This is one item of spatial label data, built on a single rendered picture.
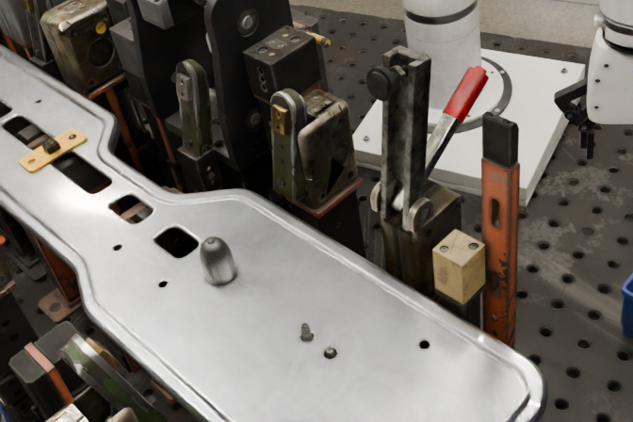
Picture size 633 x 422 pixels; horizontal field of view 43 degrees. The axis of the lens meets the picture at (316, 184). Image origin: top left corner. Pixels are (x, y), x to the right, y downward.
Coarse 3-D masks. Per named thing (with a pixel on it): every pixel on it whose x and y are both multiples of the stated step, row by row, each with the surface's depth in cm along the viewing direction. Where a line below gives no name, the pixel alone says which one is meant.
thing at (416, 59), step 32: (384, 64) 68; (416, 64) 66; (384, 96) 66; (416, 96) 68; (384, 128) 72; (416, 128) 70; (384, 160) 74; (416, 160) 72; (384, 192) 76; (416, 192) 74
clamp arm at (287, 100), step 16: (272, 96) 86; (288, 96) 84; (272, 112) 86; (288, 112) 85; (304, 112) 86; (272, 128) 87; (288, 128) 86; (272, 144) 89; (288, 144) 87; (272, 160) 90; (288, 160) 88; (272, 176) 92; (288, 176) 89; (288, 192) 90; (304, 192) 91
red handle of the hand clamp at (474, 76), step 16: (464, 80) 76; (480, 80) 76; (464, 96) 76; (448, 112) 76; (464, 112) 76; (448, 128) 76; (432, 144) 76; (432, 160) 76; (400, 192) 76; (400, 208) 75
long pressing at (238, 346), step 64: (0, 64) 121; (0, 128) 108; (64, 128) 105; (0, 192) 97; (64, 192) 95; (128, 192) 94; (64, 256) 87; (128, 256) 85; (192, 256) 84; (256, 256) 83; (320, 256) 81; (128, 320) 78; (192, 320) 77; (256, 320) 76; (320, 320) 75; (384, 320) 74; (448, 320) 72; (192, 384) 72; (256, 384) 71; (320, 384) 70; (384, 384) 69; (448, 384) 68; (512, 384) 67
